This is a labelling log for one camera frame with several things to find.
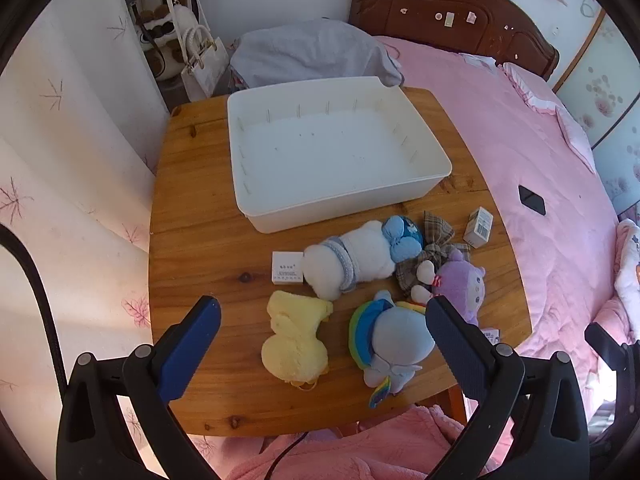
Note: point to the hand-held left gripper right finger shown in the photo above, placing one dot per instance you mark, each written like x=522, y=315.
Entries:
x=457, y=345

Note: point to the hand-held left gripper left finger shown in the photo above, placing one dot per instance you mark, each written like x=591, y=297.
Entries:
x=192, y=345

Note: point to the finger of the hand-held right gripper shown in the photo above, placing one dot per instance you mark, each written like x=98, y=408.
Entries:
x=607, y=347

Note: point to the purple plush toy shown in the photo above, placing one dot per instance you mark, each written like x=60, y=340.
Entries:
x=462, y=285

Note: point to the blue rainbow pony plush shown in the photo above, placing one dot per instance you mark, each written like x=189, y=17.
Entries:
x=395, y=335

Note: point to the yellow plush duck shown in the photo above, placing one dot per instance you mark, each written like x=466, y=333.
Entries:
x=292, y=340

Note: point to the brown plaid fabric bow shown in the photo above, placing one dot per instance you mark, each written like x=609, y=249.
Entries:
x=437, y=227

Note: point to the white carton with barcode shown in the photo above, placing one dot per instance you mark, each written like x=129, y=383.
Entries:
x=477, y=227

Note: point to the white plastic storage bin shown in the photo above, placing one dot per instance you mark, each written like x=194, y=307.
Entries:
x=325, y=160

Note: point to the white shoulder bag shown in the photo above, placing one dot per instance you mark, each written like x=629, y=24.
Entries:
x=185, y=22

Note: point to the pink printed cloth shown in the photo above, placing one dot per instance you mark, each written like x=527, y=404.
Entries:
x=630, y=260

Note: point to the small square white box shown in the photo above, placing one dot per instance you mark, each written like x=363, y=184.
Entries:
x=287, y=267

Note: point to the white and blue plush toy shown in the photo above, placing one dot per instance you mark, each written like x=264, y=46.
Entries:
x=360, y=255

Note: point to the black smartphone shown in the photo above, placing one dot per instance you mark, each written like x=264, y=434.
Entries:
x=531, y=200

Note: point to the pink quilted bedspread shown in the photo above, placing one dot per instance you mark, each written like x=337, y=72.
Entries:
x=500, y=125

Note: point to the floral wardrobe door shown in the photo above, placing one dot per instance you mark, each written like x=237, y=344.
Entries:
x=605, y=95

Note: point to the pink frilled pillow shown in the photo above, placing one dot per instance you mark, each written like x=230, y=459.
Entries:
x=540, y=90

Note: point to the grey pillow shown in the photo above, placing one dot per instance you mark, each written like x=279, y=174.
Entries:
x=310, y=55

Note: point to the shoe rack with shoes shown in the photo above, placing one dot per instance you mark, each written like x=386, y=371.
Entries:
x=150, y=30

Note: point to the dark wooden headboard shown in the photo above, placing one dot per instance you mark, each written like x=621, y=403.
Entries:
x=425, y=5

